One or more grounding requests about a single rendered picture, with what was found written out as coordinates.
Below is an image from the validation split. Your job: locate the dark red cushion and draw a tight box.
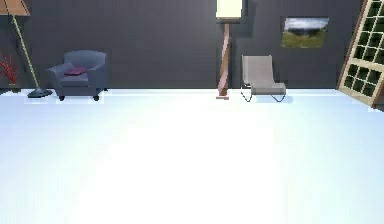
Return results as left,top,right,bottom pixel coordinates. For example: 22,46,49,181
63,66,89,76

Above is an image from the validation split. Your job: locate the orange shade floor lamp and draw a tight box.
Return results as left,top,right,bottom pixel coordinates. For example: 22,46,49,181
0,0,54,99

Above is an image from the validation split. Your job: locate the beige lounge chair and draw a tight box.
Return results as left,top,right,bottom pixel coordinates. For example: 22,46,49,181
240,54,287,103

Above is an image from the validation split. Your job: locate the cream shade wooden floor lamp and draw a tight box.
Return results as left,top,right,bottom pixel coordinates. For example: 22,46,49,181
215,0,243,101

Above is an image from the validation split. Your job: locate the grey blue armchair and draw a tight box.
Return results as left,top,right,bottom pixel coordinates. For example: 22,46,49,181
45,49,109,102

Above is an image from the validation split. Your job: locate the red house plant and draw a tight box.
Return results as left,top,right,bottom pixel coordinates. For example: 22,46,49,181
0,50,20,93

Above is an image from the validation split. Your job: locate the cream framed grid window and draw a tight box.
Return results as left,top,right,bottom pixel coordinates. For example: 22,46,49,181
335,0,384,108

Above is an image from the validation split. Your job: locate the framed landscape picture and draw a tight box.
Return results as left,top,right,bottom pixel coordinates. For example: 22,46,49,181
280,17,330,49

